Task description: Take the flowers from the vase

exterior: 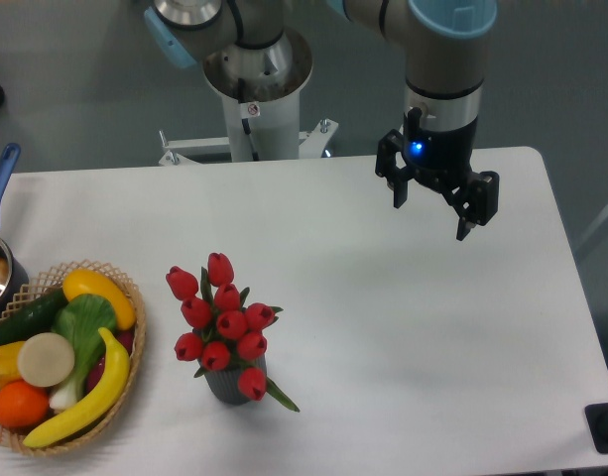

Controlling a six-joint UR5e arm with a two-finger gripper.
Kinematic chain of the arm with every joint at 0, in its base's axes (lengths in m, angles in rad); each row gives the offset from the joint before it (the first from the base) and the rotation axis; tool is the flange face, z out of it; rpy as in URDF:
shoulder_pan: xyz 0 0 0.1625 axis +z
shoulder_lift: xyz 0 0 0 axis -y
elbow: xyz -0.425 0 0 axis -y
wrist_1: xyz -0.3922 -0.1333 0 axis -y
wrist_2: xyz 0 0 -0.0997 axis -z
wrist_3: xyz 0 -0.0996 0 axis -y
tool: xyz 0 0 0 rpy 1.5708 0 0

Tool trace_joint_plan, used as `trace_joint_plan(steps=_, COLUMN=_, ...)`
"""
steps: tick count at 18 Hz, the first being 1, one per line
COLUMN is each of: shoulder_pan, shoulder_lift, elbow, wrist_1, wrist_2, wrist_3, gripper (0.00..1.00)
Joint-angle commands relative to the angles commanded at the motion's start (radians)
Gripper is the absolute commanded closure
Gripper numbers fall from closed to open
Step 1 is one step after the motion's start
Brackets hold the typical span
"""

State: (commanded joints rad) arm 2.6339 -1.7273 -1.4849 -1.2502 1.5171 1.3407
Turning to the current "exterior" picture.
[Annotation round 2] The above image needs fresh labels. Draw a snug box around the black device at table edge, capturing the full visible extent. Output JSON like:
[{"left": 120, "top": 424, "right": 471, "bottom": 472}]
[{"left": 584, "top": 403, "right": 608, "bottom": 454}]

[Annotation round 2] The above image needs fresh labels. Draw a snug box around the green bok choy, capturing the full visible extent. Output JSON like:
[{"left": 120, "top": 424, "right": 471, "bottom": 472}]
[{"left": 50, "top": 294, "right": 117, "bottom": 413}]

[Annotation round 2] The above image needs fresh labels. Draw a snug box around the dark grey ribbed vase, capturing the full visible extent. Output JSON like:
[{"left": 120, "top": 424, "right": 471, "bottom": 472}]
[{"left": 204, "top": 356, "right": 268, "bottom": 406}]

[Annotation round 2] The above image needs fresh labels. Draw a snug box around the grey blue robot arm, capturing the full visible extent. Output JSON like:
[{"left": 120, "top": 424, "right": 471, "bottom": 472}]
[{"left": 144, "top": 1, "right": 499, "bottom": 239}]

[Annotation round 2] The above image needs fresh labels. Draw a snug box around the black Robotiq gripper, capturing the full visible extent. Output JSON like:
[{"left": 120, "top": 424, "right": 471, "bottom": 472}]
[{"left": 375, "top": 107, "right": 499, "bottom": 241}]

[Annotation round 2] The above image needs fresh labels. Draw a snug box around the orange fruit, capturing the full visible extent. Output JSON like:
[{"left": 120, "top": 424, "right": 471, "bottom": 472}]
[{"left": 0, "top": 380, "right": 49, "bottom": 428}]

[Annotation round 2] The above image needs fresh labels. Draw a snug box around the red tulip bouquet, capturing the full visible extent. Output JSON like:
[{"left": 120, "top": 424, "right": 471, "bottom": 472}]
[{"left": 166, "top": 253, "right": 300, "bottom": 413}]

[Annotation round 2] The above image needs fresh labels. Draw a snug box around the green cucumber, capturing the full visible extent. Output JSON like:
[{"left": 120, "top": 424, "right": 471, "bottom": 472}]
[{"left": 0, "top": 288, "right": 68, "bottom": 346}]

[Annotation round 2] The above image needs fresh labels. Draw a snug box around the yellow banana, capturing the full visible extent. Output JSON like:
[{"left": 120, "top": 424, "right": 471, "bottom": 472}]
[{"left": 22, "top": 327, "right": 130, "bottom": 449}]

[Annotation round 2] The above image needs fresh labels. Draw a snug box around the yellow bell pepper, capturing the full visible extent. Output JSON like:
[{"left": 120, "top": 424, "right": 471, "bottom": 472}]
[{"left": 0, "top": 341, "right": 25, "bottom": 388}]

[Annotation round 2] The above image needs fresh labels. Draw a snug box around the woven wicker basket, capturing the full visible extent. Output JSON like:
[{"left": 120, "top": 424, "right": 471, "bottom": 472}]
[{"left": 0, "top": 259, "right": 146, "bottom": 457}]

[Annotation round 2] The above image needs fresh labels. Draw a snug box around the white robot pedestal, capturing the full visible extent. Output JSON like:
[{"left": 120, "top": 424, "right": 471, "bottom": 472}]
[{"left": 159, "top": 28, "right": 339, "bottom": 166}]

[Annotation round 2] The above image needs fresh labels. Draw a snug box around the beige round slice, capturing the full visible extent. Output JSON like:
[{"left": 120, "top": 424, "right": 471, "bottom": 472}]
[{"left": 17, "top": 332, "right": 75, "bottom": 388}]

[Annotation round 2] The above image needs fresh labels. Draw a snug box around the dark red vegetable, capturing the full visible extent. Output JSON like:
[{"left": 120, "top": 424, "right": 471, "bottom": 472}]
[{"left": 85, "top": 329, "right": 134, "bottom": 394}]

